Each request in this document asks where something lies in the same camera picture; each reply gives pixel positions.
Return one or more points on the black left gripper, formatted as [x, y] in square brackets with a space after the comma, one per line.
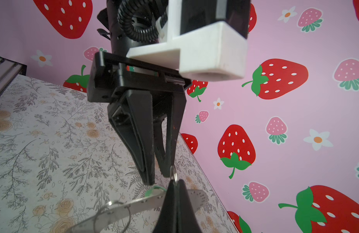
[132, 116]

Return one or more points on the aluminium front rail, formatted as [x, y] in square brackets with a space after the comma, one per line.
[8, 71]

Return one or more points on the clear acrylic keyring holder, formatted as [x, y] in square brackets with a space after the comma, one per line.
[113, 212]

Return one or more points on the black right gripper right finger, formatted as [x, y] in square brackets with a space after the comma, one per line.
[185, 217]

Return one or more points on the silver key green tag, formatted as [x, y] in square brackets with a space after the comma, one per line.
[162, 186]

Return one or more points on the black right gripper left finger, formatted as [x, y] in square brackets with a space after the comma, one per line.
[167, 222]

